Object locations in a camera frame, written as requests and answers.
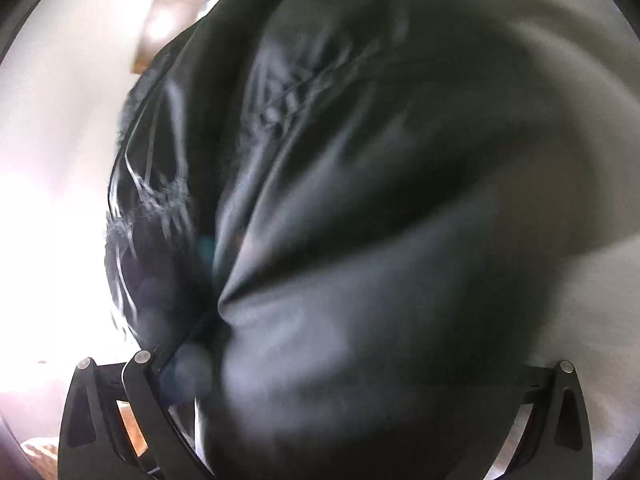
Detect black puffer coat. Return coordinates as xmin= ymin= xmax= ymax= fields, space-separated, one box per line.
xmin=104 ymin=0 xmax=609 ymax=480

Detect wooden headboard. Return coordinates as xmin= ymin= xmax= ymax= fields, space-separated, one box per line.
xmin=131 ymin=0 xmax=217 ymax=75

